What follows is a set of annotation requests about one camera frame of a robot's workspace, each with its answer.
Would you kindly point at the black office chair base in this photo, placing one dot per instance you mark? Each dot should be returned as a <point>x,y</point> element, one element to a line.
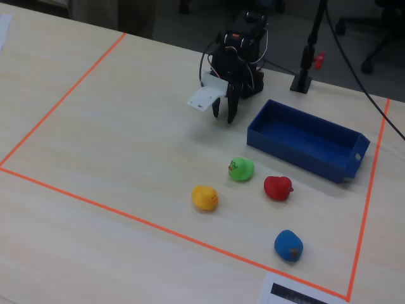
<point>186,6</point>

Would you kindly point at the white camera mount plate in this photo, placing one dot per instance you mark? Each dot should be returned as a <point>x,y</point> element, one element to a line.
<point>202,96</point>

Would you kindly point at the black office chair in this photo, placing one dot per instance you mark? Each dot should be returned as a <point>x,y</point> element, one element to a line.
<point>386,31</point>

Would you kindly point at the green rubber duck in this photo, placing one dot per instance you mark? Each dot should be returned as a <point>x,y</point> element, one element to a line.
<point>242,169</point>

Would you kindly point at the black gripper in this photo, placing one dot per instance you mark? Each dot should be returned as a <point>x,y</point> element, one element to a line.
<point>231,90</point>

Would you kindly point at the blue rubber duck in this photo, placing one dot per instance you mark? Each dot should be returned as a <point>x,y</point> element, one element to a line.
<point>288,245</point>

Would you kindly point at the paper sheet with black print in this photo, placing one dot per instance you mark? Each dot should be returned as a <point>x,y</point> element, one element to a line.
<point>269,289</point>

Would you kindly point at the orange tape strip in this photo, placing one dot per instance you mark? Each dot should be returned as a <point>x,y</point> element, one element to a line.
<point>174,232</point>
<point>63,98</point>
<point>368,196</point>

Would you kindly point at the black camera stand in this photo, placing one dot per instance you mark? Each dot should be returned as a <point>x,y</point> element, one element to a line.
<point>305,63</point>

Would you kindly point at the red stand knob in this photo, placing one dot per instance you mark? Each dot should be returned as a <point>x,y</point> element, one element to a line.
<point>320,60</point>

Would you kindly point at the red rubber duck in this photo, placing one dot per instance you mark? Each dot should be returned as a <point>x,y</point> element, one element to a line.
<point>276,188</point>

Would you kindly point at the blue plastic box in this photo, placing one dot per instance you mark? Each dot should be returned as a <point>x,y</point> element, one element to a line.
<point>300,136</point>

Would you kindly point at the plain white paper sheet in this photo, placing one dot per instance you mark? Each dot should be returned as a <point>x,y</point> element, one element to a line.
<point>3,30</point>

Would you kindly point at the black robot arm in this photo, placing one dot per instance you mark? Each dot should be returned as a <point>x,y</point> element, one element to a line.
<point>253,85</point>

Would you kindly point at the yellow rubber duck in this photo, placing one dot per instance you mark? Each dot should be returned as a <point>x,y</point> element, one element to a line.
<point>204,198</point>

